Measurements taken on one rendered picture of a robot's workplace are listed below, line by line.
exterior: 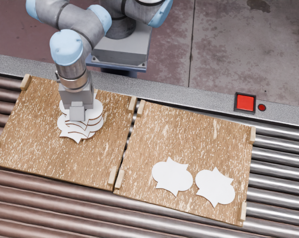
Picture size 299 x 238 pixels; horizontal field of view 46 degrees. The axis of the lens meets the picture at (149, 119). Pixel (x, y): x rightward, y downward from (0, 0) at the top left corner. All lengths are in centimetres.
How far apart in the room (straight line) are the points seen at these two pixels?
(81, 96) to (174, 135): 37
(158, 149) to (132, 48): 41
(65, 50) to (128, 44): 57
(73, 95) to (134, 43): 46
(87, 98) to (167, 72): 153
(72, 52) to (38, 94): 50
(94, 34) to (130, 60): 50
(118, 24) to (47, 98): 37
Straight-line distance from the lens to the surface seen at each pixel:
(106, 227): 112
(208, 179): 116
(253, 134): 124
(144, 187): 113
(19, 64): 144
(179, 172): 115
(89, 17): 92
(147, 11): 121
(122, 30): 137
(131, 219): 113
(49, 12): 97
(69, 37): 86
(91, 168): 116
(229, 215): 115
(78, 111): 102
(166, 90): 132
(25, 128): 126
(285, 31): 297
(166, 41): 266
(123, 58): 139
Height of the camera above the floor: 202
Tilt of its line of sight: 62 degrees down
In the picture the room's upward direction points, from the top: 6 degrees clockwise
